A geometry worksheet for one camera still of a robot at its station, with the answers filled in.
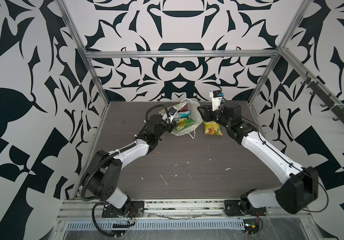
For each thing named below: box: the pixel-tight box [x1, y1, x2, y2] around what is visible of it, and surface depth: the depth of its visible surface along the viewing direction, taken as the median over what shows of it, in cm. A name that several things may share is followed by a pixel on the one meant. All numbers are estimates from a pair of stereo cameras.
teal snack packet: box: [178, 110, 191, 119], surface depth 96 cm
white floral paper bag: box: [159, 101, 203, 136], surface depth 94 cm
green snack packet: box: [175, 119, 196, 132], surface depth 95 cm
